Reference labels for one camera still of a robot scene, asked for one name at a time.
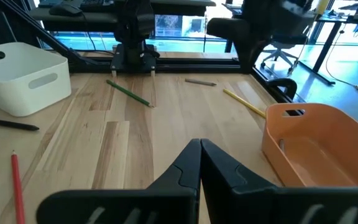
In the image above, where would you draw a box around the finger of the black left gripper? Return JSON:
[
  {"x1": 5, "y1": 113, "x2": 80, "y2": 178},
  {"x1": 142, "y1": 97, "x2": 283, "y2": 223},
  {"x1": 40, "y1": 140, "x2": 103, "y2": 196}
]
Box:
[
  {"x1": 237, "y1": 46, "x2": 247, "y2": 73},
  {"x1": 246, "y1": 46, "x2": 257, "y2": 73}
]

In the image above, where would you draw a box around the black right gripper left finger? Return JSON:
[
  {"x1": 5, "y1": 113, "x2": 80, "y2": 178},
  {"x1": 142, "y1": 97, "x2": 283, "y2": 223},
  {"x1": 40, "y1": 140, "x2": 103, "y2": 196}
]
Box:
[{"x1": 35, "y1": 138, "x2": 202, "y2": 224}]

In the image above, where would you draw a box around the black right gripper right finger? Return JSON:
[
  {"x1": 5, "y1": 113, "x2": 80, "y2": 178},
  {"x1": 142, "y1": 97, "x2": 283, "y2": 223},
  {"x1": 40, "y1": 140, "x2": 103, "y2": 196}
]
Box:
[{"x1": 200, "y1": 138, "x2": 358, "y2": 224}]

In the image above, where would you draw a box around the yellow pencil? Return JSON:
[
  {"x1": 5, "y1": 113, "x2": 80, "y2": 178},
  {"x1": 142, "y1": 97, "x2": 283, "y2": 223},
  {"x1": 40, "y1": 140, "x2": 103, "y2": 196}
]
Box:
[{"x1": 223, "y1": 88, "x2": 267, "y2": 119}]

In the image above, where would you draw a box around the grey crayon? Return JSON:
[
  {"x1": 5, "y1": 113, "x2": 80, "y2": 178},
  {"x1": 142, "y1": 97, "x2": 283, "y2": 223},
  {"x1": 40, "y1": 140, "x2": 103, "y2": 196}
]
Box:
[{"x1": 184, "y1": 78, "x2": 218, "y2": 87}]

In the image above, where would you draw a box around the green pencil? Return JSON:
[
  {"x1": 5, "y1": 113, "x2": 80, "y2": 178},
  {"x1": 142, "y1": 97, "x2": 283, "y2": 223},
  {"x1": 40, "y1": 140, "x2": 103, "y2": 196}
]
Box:
[{"x1": 105, "y1": 79, "x2": 155, "y2": 109}]

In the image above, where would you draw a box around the red pencil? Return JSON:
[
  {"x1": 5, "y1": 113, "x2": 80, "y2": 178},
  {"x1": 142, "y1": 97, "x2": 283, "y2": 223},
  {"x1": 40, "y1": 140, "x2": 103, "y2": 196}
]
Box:
[{"x1": 10, "y1": 150, "x2": 27, "y2": 224}]

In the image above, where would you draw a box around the black pen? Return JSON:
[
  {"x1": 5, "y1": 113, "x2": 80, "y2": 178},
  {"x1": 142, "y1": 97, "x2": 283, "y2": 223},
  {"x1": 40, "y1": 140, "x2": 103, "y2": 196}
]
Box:
[{"x1": 0, "y1": 115, "x2": 40, "y2": 132}]

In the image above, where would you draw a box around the office chair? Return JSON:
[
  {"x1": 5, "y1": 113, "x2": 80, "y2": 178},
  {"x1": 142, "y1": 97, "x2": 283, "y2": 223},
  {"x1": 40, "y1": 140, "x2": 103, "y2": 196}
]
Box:
[{"x1": 259, "y1": 29, "x2": 310, "y2": 75}]

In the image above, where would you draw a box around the black table clamp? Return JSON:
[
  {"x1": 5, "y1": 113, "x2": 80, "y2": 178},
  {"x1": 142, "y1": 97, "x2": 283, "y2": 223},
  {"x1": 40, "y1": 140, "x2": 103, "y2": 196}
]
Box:
[{"x1": 267, "y1": 77, "x2": 298, "y2": 101}]

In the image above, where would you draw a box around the orange plastic bin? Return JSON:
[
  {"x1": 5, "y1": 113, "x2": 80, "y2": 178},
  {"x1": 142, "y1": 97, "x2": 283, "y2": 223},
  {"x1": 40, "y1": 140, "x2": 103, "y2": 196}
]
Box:
[{"x1": 261, "y1": 102, "x2": 358, "y2": 189}]

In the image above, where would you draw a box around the black background desk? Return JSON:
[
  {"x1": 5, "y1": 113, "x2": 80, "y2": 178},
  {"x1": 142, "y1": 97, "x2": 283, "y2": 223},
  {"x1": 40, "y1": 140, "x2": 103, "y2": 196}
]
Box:
[{"x1": 298, "y1": 12, "x2": 358, "y2": 86}]

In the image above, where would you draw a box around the white plastic bin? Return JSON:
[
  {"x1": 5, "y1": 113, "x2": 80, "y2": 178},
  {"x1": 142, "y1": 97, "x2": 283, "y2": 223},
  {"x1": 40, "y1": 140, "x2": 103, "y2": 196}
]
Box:
[{"x1": 0, "y1": 42, "x2": 72, "y2": 118}]

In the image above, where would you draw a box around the grey desk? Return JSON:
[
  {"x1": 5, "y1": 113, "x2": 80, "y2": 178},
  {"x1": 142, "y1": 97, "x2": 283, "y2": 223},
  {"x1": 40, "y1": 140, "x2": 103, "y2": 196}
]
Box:
[{"x1": 29, "y1": 0, "x2": 217, "y2": 32}]

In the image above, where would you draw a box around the black aluminium table frame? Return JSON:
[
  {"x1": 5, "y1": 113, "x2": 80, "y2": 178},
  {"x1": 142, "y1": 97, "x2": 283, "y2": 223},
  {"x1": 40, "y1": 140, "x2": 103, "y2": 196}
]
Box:
[{"x1": 0, "y1": 0, "x2": 298, "y2": 103}]

